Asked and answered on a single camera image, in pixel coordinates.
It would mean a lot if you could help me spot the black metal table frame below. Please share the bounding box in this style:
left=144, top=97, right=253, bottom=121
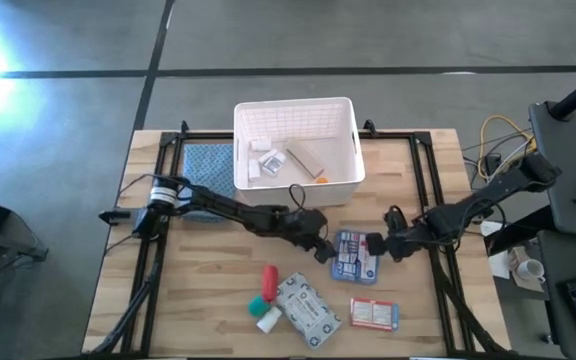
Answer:
left=82, top=119, right=508, bottom=357

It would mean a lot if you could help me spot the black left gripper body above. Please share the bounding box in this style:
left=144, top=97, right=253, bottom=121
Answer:
left=280, top=208, right=328, bottom=249

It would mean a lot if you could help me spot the long beige bandage roll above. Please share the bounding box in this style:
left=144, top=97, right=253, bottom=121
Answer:
left=284, top=140, right=326, bottom=180

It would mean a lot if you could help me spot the black side desk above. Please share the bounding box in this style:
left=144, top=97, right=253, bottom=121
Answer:
left=527, top=99, right=576, bottom=239

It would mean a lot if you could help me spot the yellow cable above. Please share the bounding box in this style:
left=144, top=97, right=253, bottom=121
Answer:
left=478, top=114, right=539, bottom=181

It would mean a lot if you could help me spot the red medicine box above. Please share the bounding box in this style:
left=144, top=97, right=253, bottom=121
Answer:
left=350, top=296, right=400, bottom=332

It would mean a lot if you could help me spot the white cross-printed package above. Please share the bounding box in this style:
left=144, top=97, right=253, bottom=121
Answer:
left=273, top=272, right=343, bottom=350

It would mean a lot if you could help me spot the white paper sheet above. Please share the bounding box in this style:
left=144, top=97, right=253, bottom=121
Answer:
left=480, top=219, right=512, bottom=280

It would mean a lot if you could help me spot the blue patterned cloth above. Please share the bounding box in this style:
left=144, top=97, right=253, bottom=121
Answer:
left=180, top=143, right=237, bottom=224

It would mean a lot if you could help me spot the white plastic basket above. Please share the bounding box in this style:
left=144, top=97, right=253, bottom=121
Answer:
left=233, top=96, right=367, bottom=210

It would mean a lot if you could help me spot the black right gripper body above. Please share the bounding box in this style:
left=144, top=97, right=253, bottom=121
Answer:
left=385, top=222, right=423, bottom=261

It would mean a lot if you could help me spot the red bandage roll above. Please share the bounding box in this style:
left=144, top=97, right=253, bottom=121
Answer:
left=260, top=264, right=279, bottom=303

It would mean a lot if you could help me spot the blue first aid kit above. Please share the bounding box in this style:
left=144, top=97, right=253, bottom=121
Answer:
left=330, top=229, right=380, bottom=285

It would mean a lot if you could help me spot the white mug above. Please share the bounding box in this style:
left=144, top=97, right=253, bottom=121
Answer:
left=516, top=258, right=547, bottom=282

